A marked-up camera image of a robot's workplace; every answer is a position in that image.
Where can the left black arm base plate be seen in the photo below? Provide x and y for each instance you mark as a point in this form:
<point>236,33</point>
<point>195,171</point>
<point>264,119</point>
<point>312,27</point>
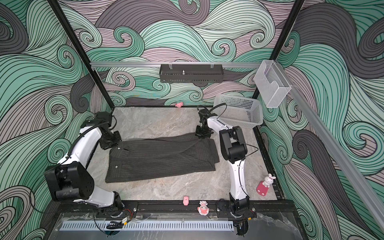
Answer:
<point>129,211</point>

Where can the small pink pig toy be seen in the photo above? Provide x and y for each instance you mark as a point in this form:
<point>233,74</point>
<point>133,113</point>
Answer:
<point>179,105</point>

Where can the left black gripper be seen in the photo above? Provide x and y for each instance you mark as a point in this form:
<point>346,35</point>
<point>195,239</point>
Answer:
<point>104,146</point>

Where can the white bunny on pink stand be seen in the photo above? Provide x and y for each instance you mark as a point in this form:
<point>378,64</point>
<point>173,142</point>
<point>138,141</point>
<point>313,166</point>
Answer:
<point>264,186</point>

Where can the aluminium rear rail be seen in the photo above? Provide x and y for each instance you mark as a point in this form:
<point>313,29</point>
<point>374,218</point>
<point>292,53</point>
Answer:
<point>138,64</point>

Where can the white slotted cable duct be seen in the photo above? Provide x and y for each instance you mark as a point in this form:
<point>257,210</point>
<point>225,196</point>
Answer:
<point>150,226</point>

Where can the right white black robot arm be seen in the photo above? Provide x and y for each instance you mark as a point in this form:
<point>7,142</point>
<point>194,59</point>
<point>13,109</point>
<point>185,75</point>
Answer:
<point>234,150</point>

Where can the black perforated wall shelf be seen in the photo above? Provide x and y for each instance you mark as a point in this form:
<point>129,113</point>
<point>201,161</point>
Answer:
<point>196,74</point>

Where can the dark grey striped shirt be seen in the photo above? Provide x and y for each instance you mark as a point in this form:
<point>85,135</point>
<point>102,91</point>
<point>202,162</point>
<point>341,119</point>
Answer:
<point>146,159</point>

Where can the clear plastic wall holder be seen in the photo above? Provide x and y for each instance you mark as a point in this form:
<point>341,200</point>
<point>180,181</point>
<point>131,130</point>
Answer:
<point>272,82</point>

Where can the white plastic mesh basket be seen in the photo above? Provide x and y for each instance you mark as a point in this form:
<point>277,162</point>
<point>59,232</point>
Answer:
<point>246,113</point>

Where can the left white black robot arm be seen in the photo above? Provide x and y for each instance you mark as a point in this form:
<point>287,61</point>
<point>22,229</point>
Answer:
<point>70,181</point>

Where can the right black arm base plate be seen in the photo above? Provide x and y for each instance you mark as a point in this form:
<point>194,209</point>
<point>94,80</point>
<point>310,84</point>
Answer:
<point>234,210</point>

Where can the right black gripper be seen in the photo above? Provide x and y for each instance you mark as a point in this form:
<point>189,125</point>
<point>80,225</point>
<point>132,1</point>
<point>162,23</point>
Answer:
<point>197,133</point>

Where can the pink white doll figure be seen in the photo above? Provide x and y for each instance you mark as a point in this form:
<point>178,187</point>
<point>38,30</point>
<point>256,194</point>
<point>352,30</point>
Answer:
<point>203,208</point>

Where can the small pink front toy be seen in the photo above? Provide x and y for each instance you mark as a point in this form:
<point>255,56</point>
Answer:
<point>186,200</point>

